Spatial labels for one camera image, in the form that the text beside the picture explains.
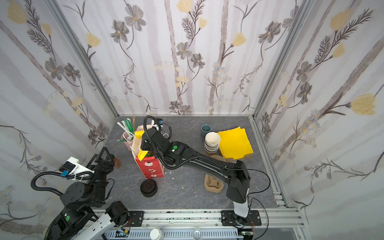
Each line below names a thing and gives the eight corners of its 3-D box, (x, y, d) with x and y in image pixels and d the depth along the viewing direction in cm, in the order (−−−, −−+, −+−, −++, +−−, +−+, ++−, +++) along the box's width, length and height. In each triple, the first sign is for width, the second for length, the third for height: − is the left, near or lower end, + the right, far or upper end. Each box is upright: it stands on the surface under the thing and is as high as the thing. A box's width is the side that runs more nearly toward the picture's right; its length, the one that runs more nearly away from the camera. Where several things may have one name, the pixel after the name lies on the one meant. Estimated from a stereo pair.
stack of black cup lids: (141, 197, 83) (138, 194, 78) (144, 182, 88) (142, 179, 84) (156, 197, 83) (154, 194, 79) (158, 182, 88) (156, 179, 84)
